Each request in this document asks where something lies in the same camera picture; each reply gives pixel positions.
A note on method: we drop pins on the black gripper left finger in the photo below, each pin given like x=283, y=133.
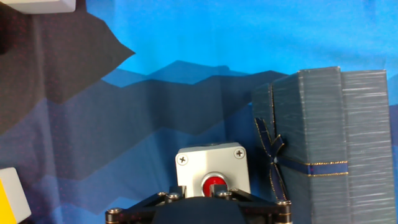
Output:
x=136, y=207

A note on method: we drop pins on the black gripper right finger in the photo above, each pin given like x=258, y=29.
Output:
x=264, y=207

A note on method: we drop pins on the grey box with red button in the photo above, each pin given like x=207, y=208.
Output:
x=211, y=161

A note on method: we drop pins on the grey box with green button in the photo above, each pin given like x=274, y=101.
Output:
x=37, y=5

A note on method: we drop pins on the blue mountain landscape cloth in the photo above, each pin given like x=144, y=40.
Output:
x=124, y=124

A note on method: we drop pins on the dark grey gift box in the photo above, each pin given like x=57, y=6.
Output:
x=323, y=130

